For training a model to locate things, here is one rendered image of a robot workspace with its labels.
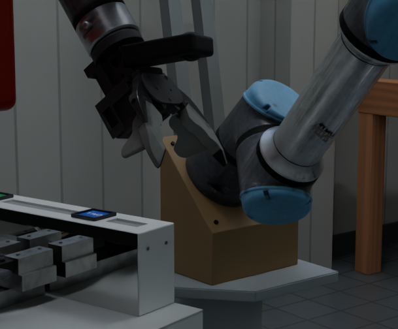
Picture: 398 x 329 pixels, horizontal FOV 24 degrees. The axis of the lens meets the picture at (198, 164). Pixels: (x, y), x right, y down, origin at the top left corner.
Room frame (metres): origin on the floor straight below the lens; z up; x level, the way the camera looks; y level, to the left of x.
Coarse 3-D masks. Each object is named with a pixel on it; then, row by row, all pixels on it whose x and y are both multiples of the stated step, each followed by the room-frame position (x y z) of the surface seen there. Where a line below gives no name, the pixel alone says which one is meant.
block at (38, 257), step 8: (32, 248) 1.59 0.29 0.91; (40, 248) 1.58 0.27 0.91; (48, 248) 1.59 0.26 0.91; (8, 256) 1.53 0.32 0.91; (16, 256) 1.53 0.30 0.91; (24, 256) 1.53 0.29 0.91; (32, 256) 1.54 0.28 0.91; (40, 256) 1.56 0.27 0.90; (48, 256) 1.57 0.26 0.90; (16, 264) 1.52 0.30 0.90; (24, 264) 1.53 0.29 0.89; (32, 264) 1.54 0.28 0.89; (40, 264) 1.56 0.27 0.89; (48, 264) 1.57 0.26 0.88; (16, 272) 1.52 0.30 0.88; (24, 272) 1.53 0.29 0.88
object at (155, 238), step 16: (16, 208) 1.67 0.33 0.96; (32, 208) 1.67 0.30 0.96; (48, 208) 1.69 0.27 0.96; (64, 208) 1.67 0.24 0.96; (80, 208) 1.67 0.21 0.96; (96, 224) 1.55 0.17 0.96; (112, 224) 1.55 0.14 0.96; (128, 224) 1.56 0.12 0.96; (144, 224) 1.55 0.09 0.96; (160, 224) 1.55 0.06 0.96; (144, 240) 1.49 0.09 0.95; (160, 240) 1.53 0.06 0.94; (144, 256) 1.49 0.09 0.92; (160, 256) 1.53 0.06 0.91; (144, 272) 1.49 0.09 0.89; (160, 272) 1.53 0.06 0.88; (144, 288) 1.49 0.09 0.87; (160, 288) 1.53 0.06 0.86; (144, 304) 1.49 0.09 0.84; (160, 304) 1.53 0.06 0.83
